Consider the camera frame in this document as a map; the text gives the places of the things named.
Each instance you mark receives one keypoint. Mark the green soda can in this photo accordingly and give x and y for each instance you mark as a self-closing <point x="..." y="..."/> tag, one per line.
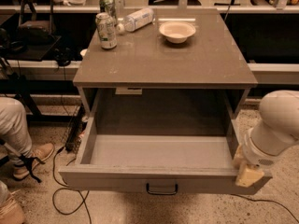
<point x="106" y="30"/>
<point x="108" y="6"/>

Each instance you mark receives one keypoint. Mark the white bowl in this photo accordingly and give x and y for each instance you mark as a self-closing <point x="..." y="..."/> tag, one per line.
<point x="177" y="32"/>

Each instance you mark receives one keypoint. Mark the grey top drawer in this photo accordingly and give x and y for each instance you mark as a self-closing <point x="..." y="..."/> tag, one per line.
<point x="162" y="142"/>

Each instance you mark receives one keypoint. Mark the black headphones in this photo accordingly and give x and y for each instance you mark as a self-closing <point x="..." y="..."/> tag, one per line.
<point x="63" y="57"/>

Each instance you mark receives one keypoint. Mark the black bag on shelf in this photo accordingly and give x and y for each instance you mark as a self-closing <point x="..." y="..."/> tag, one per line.
<point x="35" y="31"/>

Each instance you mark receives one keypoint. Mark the tan shoe bottom left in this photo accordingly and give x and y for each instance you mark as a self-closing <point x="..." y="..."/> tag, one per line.
<point x="10" y="210"/>

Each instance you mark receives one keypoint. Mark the rear green soda can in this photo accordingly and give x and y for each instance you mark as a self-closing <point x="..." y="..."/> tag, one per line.
<point x="108" y="6"/>

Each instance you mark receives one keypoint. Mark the tan boot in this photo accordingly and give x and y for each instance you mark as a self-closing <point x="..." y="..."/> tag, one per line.
<point x="28" y="164"/>

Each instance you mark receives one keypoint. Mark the front green soda can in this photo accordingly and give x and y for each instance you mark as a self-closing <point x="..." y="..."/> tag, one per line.
<point x="106" y="30"/>

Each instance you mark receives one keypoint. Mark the grey drawer cabinet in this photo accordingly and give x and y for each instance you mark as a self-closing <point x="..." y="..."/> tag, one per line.
<point x="144" y="59"/>

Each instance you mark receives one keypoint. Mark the person leg beige trousers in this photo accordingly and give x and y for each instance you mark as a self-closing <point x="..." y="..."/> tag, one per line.
<point x="13" y="126"/>

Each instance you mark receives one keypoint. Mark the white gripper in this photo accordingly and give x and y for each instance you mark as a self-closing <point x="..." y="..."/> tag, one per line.
<point x="252" y="156"/>

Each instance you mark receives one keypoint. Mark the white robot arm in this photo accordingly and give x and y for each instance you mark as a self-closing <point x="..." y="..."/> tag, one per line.
<point x="277" y="130"/>

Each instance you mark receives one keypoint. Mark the clear plastic water bottle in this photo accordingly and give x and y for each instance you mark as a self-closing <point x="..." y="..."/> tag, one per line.
<point x="135" y="21"/>

